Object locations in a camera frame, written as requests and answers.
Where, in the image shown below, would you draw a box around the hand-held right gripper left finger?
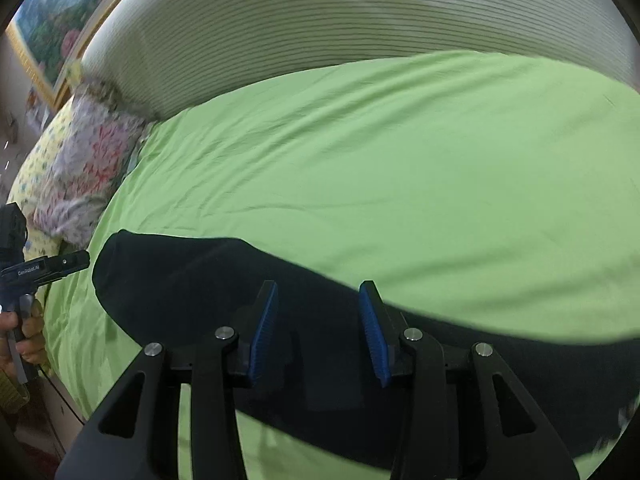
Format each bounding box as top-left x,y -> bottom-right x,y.
55,280 -> 293,480

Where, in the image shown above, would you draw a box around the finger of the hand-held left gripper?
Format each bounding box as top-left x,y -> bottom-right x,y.
48,251 -> 91,278

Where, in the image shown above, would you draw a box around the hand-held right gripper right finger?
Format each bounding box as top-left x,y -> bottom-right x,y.
358,280 -> 576,480

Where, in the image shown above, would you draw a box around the black pants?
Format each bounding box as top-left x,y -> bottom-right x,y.
93,230 -> 640,471

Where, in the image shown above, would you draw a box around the person's left hand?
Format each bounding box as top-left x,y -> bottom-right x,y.
0,298 -> 47,372

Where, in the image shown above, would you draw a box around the yellow dotted pillow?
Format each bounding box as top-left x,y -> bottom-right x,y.
8,105 -> 76,256

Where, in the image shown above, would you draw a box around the floral pillow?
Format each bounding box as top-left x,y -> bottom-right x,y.
33,82 -> 151,249

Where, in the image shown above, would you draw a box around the green bed sheet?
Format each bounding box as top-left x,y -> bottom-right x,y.
43,50 -> 640,480

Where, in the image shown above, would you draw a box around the framed landscape painting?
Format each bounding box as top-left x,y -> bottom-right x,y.
6,0 -> 159,110

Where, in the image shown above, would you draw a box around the striped white headboard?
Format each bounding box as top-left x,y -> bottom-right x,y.
81,0 -> 640,122

